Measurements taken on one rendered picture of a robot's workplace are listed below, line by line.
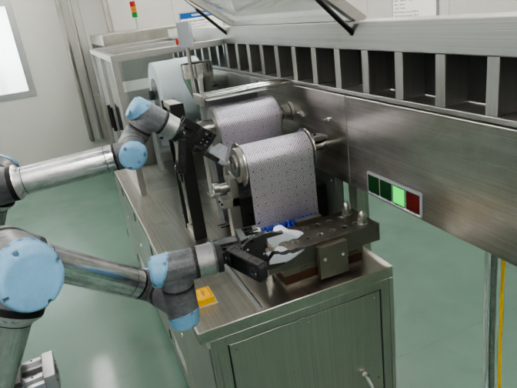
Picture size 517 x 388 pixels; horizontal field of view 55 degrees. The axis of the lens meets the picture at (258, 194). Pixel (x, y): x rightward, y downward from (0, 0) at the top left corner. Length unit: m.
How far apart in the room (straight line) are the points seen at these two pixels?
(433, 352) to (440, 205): 1.52
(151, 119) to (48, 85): 5.54
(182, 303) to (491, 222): 0.72
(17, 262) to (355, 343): 1.15
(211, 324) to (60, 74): 5.81
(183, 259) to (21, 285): 0.36
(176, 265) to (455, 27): 0.80
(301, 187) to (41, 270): 0.99
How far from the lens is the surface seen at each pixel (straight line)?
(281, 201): 1.67
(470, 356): 2.77
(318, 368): 1.71
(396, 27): 1.35
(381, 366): 1.86
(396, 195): 1.45
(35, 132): 7.10
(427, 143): 1.31
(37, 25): 6.99
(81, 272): 1.15
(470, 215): 1.25
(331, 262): 1.57
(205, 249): 1.14
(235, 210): 1.70
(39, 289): 0.95
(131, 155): 1.38
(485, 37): 1.14
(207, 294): 1.56
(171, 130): 1.53
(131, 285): 1.23
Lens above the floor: 1.73
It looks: 21 degrees down
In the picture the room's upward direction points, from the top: 8 degrees counter-clockwise
